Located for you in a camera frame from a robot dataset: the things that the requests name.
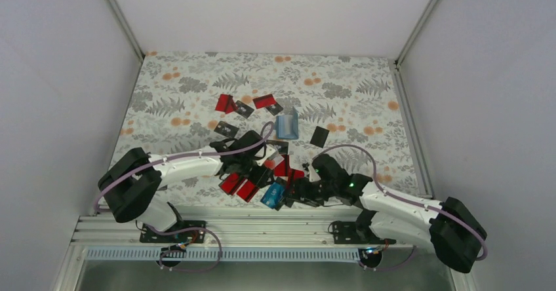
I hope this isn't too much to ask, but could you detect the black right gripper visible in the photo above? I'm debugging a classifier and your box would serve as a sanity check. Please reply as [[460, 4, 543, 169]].
[[283, 176, 337, 208]]

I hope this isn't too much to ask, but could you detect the blue leather card holder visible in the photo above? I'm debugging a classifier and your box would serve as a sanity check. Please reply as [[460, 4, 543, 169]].
[[275, 107, 299, 140]]

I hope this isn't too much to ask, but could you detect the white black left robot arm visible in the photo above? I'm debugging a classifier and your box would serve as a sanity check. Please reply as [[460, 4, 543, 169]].
[[98, 130, 279, 242]]

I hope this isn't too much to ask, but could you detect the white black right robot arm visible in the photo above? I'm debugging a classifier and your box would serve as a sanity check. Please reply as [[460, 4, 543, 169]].
[[284, 154, 487, 273]]

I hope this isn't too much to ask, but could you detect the red white glossy card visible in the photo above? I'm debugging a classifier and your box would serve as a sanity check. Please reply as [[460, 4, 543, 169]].
[[264, 152, 285, 170]]

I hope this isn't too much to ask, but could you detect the red card front left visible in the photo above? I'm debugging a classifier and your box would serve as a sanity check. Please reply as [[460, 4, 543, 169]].
[[219, 173, 245, 196]]

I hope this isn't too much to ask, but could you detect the plain black card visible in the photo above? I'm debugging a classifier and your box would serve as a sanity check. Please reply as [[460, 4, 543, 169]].
[[309, 126, 330, 147]]

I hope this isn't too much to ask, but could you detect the black card behind holder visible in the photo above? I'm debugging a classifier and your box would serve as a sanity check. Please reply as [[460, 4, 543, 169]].
[[266, 103, 283, 116]]

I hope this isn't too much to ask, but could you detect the red card with black stripe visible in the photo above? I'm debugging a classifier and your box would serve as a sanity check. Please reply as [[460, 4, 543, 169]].
[[215, 94, 237, 114]]

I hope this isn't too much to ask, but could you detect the large red striped card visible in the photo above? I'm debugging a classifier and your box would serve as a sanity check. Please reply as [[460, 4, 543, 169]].
[[252, 94, 277, 109]]

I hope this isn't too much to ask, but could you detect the floral patterned table mat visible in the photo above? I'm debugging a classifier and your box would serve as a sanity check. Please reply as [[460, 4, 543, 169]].
[[112, 51, 431, 198]]

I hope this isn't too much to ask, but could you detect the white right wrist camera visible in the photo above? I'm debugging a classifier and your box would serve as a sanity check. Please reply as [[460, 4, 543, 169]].
[[302, 163, 321, 183]]

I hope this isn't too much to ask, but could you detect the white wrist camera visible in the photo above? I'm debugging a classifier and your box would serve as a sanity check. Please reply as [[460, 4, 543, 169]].
[[255, 145, 278, 166], [302, 163, 321, 183]]

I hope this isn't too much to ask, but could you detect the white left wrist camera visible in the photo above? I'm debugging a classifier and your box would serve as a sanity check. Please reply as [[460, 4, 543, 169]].
[[255, 145, 278, 166]]

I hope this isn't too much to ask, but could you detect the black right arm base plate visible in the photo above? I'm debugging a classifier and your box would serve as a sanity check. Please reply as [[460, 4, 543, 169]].
[[327, 221, 397, 244]]

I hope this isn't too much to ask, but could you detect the aluminium frame rail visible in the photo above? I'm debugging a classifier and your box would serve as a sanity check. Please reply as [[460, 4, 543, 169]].
[[71, 205, 462, 248]]

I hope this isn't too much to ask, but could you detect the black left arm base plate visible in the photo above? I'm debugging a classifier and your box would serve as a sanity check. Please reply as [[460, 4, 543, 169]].
[[139, 220, 207, 244]]

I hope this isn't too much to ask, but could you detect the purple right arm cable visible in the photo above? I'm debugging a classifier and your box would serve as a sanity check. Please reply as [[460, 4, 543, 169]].
[[310, 144, 490, 273]]

